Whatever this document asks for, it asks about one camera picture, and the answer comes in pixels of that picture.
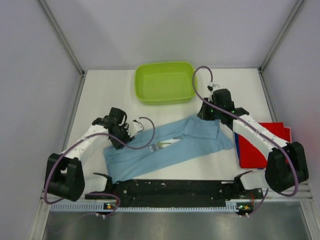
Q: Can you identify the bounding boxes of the light blue t shirt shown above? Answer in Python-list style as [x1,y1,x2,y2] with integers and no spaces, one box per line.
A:
[103,114,234,182]

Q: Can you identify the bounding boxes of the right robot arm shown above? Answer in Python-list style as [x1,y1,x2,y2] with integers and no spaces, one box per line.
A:
[198,86,309,198]

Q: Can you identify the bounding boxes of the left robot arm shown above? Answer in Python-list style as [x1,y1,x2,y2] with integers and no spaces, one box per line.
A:
[44,107,144,202]

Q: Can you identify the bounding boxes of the blue white folded t shirt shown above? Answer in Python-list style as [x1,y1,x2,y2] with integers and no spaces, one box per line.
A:
[233,132,241,165]

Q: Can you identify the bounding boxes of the green plastic basin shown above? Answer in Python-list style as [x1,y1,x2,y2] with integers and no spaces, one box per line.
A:
[134,61,198,106]

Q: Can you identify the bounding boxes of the red folded t shirt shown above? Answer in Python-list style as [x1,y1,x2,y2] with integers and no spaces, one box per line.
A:
[238,122,290,169]

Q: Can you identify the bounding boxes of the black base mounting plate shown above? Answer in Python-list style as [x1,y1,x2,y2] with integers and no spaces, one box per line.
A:
[84,177,265,208]

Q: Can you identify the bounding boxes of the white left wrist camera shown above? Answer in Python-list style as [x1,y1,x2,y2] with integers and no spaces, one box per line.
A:
[130,118,145,135]

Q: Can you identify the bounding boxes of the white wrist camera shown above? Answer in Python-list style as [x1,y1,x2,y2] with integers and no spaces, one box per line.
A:
[130,118,145,135]
[207,81,220,92]

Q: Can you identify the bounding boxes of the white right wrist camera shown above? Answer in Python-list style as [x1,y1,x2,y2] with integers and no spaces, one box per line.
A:
[207,81,220,92]

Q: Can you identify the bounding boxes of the right aluminium corner post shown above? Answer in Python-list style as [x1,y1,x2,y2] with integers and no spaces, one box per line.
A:
[258,0,307,74]

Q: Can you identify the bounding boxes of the aluminium corner post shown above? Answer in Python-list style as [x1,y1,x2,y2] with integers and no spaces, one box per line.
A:
[36,0,85,76]
[258,0,307,74]

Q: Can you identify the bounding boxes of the left aluminium corner post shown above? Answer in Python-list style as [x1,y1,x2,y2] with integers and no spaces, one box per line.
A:
[36,0,85,76]

